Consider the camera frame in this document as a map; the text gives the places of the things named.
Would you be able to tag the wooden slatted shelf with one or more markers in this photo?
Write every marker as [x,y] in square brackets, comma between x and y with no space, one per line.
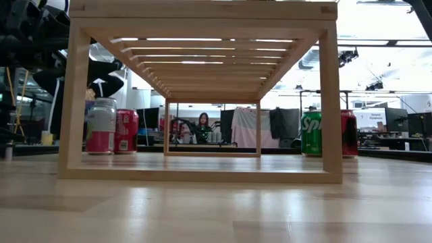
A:
[202,10]

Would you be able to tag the white sign board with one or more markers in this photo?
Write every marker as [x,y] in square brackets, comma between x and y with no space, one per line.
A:
[369,118]

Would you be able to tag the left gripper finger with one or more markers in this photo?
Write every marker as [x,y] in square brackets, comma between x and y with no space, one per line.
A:
[101,67]
[113,86]

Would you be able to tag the dark grey cloth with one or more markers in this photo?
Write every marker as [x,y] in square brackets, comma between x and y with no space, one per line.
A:
[285,123]

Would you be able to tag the white post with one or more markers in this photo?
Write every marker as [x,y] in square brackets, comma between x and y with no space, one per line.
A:
[8,152]

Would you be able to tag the silver and pink beverage can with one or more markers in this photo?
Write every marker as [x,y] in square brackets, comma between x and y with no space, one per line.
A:
[101,128]

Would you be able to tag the black monitor panel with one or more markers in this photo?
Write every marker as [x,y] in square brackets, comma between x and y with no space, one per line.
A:
[227,125]

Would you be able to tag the dark red beverage can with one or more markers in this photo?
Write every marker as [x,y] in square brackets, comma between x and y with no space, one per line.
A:
[349,135]

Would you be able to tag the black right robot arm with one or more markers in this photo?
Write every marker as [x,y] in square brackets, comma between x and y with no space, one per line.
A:
[423,13]

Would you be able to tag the pink cloth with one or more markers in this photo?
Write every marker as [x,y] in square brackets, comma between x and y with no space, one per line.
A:
[244,128]

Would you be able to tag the black table frame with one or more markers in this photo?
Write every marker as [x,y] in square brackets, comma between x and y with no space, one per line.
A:
[388,154]

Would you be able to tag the red cola can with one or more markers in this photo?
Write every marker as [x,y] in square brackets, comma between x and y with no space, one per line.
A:
[126,131]

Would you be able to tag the green Sprite can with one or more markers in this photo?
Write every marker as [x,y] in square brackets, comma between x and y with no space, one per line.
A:
[310,135]

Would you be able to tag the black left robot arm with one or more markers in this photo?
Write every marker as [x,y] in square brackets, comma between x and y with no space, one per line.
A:
[27,30]

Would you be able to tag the black ceiling spotlight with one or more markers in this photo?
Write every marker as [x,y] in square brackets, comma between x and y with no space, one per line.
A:
[347,56]
[374,86]

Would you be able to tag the black computer monitor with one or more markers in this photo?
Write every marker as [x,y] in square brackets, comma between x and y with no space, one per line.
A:
[420,125]
[148,118]
[396,119]

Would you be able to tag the blue box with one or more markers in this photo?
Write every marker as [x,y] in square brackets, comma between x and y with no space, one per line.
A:
[141,131]

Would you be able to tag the ceiling light fixture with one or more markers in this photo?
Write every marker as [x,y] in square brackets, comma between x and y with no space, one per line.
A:
[384,2]

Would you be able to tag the dark office desk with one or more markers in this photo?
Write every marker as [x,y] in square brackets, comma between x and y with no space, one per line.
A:
[395,141]

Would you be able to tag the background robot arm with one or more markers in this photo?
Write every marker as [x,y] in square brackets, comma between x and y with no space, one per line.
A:
[179,125]

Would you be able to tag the yellow container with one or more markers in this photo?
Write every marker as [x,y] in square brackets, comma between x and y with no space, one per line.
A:
[47,138]

